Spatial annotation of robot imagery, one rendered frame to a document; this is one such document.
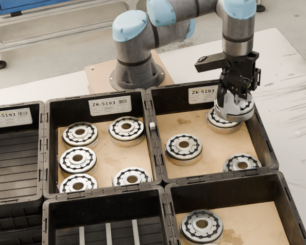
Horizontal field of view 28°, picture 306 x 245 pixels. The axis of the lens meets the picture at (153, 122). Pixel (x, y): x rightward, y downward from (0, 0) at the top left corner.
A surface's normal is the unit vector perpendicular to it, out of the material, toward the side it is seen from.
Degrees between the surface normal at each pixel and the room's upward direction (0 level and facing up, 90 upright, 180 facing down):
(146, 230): 0
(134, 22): 9
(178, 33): 94
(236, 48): 90
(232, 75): 0
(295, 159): 0
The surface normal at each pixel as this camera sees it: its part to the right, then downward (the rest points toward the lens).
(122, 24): -0.22, -0.72
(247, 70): -0.58, 0.55
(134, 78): -0.09, 0.39
